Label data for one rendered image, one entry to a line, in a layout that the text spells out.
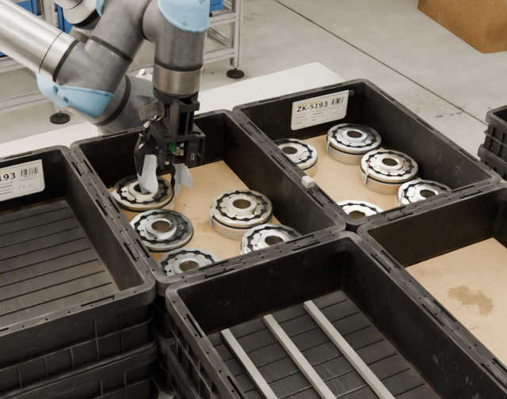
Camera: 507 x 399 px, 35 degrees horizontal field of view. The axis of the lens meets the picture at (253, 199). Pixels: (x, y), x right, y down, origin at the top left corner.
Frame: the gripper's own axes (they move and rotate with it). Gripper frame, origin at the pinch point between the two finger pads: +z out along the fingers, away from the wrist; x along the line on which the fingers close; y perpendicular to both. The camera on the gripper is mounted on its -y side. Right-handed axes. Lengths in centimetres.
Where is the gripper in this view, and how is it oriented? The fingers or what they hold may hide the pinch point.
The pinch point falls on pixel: (159, 190)
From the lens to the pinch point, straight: 139.1
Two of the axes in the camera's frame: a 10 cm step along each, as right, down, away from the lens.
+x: 8.7, -1.4, 4.8
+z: -1.4, 8.4, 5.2
